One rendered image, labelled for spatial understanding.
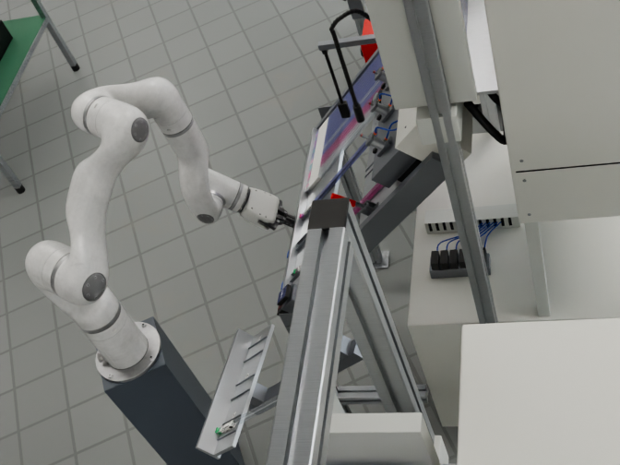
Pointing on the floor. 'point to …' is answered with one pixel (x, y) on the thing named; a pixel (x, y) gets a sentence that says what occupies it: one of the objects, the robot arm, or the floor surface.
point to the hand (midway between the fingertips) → (291, 220)
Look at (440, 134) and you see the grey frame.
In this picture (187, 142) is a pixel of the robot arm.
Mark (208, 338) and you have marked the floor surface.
